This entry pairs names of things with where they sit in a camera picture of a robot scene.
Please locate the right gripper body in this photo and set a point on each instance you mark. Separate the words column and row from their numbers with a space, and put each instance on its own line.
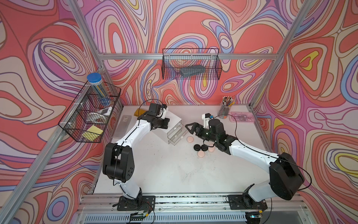
column 204, row 133

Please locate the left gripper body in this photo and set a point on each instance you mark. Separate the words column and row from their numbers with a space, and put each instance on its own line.
column 161, row 123

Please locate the white drawer cabinet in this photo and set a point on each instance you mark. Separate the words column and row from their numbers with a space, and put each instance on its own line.
column 163, row 133

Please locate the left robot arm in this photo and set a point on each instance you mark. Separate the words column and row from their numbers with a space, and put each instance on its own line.
column 119, row 165

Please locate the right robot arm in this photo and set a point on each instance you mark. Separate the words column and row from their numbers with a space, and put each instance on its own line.
column 285, row 177

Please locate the pink earphone case left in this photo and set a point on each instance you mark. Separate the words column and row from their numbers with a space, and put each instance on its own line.
column 190, row 139

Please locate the pink earphone case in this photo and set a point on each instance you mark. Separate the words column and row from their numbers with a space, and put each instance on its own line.
column 201, row 154
column 211, row 149
column 190, row 139

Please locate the pink earphone case right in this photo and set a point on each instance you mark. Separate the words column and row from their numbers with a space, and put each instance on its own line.
column 211, row 149

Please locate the yellow box on black disc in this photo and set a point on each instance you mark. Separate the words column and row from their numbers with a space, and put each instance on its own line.
column 139, row 112

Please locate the black earphone case right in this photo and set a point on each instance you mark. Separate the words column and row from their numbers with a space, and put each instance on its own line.
column 204, row 147

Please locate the black earphone case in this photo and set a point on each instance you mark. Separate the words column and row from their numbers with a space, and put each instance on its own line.
column 204, row 147
column 197, row 147

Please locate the black earphone case left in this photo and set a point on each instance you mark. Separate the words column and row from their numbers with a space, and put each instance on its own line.
column 197, row 147

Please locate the mesh pen holder cup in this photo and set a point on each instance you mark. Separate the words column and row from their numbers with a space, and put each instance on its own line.
column 226, row 104

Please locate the pink earphone case front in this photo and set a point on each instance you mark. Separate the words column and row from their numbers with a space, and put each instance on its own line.
column 201, row 154

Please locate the pink transparent pencil case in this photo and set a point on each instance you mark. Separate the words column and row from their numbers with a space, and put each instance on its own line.
column 241, row 117

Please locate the clear plastic box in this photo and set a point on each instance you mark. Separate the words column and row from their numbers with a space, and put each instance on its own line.
column 122, row 127

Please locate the white item in left basket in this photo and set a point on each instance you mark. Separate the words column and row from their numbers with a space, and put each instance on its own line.
column 106, row 111

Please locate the dark object in back basket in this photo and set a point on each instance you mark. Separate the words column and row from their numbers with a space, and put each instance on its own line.
column 192, row 70

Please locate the yellow sticky notes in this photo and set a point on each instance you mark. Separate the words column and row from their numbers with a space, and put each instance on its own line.
column 92, row 134

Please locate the blue lid pencil jar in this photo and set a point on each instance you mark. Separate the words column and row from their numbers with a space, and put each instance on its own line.
column 98, row 86

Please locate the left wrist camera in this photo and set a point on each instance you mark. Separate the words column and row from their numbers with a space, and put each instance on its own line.
column 157, row 110

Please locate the black wire basket back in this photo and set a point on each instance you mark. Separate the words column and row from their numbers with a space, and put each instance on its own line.
column 175, row 58

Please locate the black wire basket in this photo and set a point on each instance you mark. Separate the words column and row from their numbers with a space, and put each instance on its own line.
column 83, row 113
column 175, row 58

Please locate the black wire basket left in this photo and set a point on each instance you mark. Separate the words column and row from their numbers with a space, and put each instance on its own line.
column 83, row 113

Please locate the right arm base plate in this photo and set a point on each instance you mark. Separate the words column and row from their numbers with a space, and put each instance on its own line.
column 240, row 202

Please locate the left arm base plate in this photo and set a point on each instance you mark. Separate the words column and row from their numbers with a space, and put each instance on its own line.
column 144, row 203

